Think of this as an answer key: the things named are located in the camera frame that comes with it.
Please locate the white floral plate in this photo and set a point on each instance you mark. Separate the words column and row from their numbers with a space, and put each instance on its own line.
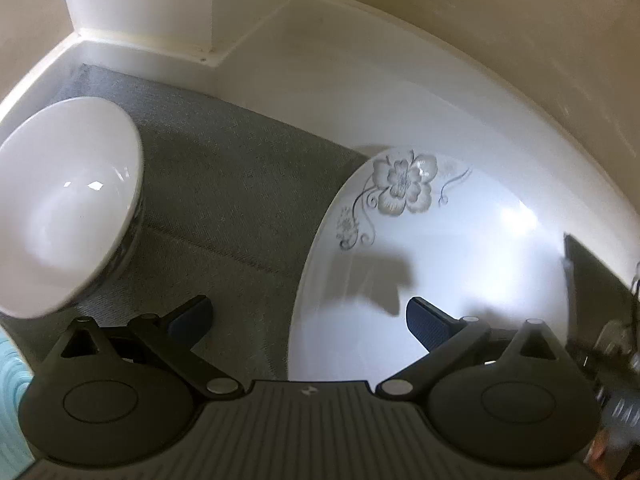
column 465, row 240

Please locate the teal ribbed object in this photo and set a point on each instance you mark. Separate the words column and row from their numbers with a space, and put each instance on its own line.
column 12, row 400

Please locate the white bowl with blue pattern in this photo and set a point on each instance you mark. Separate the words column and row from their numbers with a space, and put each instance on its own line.
column 65, row 200

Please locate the person's right hand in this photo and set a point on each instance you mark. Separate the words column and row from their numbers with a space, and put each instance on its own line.
column 612, row 457

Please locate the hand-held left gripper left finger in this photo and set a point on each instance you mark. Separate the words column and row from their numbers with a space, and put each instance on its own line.
column 192, row 319

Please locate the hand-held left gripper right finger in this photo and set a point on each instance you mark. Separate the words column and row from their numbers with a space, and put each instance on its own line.
column 426, row 320

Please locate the grey mat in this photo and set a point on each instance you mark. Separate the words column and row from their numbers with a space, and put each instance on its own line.
column 235, row 195

